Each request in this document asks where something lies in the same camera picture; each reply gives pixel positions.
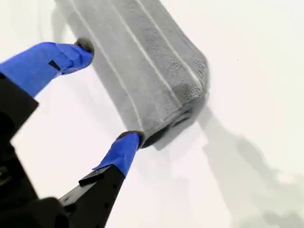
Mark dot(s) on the grey striped towel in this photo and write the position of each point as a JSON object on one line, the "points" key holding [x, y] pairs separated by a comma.
{"points": [[147, 71]]}

